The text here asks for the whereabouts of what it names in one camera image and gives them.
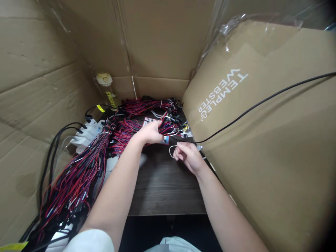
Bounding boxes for person's left hand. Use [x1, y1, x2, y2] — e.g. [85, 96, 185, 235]
[136, 120, 165, 146]

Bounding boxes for person's right hand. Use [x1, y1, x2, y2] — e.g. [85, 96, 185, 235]
[172, 142, 208, 176]

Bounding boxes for small red blue wire bundle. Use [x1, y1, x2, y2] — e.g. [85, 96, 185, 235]
[111, 113, 186, 157]

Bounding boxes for white twist tie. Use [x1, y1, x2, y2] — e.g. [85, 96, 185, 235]
[169, 141, 182, 161]

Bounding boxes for red blue printed label sheet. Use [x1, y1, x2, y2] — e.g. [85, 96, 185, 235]
[143, 116, 170, 146]

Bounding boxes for clear bottle with yellow cap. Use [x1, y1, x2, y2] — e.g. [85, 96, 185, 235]
[94, 72, 118, 111]

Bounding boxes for white power strip with plugs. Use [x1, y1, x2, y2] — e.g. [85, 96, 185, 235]
[69, 119, 105, 155]

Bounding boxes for folded cardboard panel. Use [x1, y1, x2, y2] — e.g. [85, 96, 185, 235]
[59, 0, 219, 101]

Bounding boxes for person's body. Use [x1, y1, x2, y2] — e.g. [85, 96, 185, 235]
[143, 236, 203, 252]

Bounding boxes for cardboard box with white print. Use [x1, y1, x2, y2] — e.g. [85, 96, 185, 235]
[181, 19, 336, 252]

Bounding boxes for clear plastic film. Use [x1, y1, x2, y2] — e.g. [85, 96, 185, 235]
[199, 0, 336, 69]

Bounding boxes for creased cardboard sheet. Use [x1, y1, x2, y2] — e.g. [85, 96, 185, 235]
[0, 0, 106, 247]

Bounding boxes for yellow label strip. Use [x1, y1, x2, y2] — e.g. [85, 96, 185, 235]
[0, 241, 28, 252]

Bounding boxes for pile of red blue wire bundles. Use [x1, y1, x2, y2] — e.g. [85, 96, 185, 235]
[119, 96, 185, 119]

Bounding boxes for black cable with yellow tag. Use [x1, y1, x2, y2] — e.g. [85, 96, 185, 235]
[84, 104, 119, 119]

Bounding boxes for thin black cable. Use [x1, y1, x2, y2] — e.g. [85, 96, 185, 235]
[178, 71, 336, 145]

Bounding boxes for long red blue wire bundle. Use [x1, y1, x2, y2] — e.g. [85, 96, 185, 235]
[28, 119, 117, 248]

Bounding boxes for thick black cables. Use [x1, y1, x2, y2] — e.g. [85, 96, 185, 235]
[38, 121, 88, 211]

